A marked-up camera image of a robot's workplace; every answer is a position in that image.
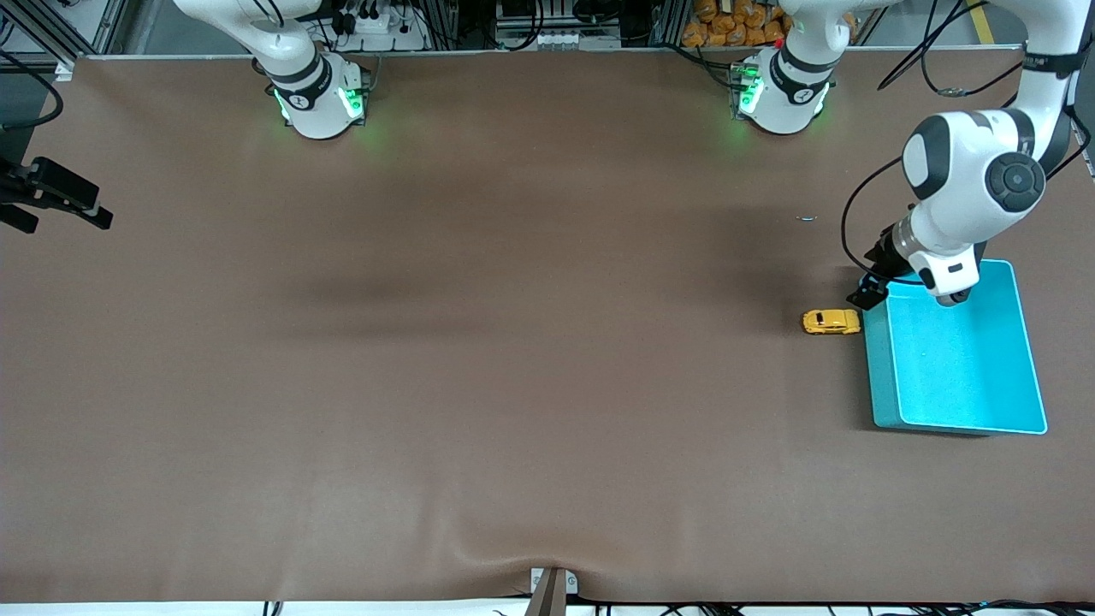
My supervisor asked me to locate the yellow beetle toy car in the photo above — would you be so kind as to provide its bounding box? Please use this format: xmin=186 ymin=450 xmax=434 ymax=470
xmin=802 ymin=309 xmax=861 ymax=335

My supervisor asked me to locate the teal plastic bin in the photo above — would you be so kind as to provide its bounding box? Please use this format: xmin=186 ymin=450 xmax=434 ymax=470
xmin=860 ymin=259 xmax=1048 ymax=435

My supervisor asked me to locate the orange packets heap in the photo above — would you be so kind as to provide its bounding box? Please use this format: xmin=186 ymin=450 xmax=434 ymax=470
xmin=682 ymin=0 xmax=792 ymax=49

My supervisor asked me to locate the brown table cover mat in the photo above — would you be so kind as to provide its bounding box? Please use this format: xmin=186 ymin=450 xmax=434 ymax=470
xmin=0 ymin=47 xmax=1095 ymax=604

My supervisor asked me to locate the white power strip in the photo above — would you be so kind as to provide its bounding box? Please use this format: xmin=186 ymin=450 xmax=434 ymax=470
xmin=338 ymin=7 xmax=429 ymax=52

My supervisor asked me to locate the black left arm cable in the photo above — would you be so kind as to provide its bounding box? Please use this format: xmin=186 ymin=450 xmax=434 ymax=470
xmin=840 ymin=0 xmax=1032 ymax=273

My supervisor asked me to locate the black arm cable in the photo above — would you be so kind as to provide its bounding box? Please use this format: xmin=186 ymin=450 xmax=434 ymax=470
xmin=840 ymin=0 xmax=1032 ymax=273
xmin=0 ymin=50 xmax=66 ymax=131

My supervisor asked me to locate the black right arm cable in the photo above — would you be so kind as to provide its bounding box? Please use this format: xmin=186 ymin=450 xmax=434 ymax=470
xmin=0 ymin=50 xmax=66 ymax=131

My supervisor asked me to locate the aluminium frame post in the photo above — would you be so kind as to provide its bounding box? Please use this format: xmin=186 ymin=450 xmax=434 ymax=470
xmin=0 ymin=0 xmax=129 ymax=62

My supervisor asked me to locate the grey table clamp bracket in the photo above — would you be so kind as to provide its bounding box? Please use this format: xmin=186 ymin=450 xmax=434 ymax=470
xmin=530 ymin=566 xmax=579 ymax=616

